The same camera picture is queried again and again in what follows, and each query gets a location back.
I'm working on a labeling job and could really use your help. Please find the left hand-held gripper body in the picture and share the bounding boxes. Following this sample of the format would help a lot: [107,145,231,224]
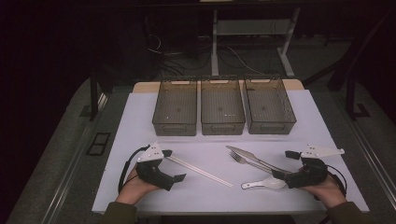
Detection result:
[134,141,176,191]

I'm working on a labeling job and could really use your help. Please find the white soup spoon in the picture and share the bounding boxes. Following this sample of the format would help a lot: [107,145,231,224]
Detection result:
[241,175,287,190]

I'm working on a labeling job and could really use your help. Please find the hand-held gripper black cable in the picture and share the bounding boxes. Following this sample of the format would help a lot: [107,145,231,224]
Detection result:
[117,145,150,194]
[326,163,348,198]

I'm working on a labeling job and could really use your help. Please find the left hand-held gripper black cable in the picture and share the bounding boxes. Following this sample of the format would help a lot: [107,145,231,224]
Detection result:
[117,145,150,194]

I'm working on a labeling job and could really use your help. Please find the metal table knife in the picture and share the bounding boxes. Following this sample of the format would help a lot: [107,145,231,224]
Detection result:
[225,145,292,175]

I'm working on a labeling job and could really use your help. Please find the translucent brown plastic bin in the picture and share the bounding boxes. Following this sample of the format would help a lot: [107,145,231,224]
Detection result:
[151,78,198,137]
[200,77,247,136]
[243,76,297,135]

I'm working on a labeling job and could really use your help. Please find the white table mat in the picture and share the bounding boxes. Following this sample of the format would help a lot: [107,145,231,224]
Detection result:
[92,89,371,216]

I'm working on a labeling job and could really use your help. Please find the right hand-held gripper black cable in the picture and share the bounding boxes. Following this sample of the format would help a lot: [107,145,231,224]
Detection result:
[326,163,348,198]

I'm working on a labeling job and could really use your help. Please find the white metal desk frame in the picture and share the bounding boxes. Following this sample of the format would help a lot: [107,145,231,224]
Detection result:
[210,7,302,78]

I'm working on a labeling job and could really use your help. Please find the metal floor rail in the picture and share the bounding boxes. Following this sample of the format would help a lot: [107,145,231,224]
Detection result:
[337,92,396,202]
[40,124,92,224]

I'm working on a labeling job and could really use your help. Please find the black metal stand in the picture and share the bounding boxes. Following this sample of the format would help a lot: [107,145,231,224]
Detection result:
[88,71,108,122]
[345,74,372,121]

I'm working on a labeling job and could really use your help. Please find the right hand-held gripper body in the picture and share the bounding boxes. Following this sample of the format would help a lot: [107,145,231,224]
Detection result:
[284,143,346,189]

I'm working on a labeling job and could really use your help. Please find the person's right hand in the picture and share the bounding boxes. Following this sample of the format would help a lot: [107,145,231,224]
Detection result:
[295,166,347,209]

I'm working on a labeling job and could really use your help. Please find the bundle of floor cables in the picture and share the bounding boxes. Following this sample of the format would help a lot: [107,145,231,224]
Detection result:
[146,17,216,78]

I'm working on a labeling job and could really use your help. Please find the person's left hand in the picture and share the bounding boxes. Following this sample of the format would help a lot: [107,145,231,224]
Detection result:
[115,166,162,206]

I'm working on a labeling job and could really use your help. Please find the metal fork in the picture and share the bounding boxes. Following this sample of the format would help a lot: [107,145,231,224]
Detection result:
[229,150,278,175]

